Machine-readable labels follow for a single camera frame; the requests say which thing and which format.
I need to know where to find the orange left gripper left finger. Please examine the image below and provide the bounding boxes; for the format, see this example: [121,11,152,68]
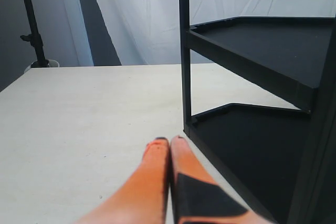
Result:
[76,137,170,223]

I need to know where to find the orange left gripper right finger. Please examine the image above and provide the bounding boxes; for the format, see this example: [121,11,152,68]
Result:
[170,136,270,223]

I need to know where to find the black metal shelf rack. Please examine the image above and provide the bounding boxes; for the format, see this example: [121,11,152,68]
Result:
[179,0,335,223]

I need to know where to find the white backdrop curtain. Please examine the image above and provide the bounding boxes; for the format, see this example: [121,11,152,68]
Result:
[33,0,335,66]

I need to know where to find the black light stand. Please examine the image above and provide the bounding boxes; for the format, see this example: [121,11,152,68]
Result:
[20,0,60,72]

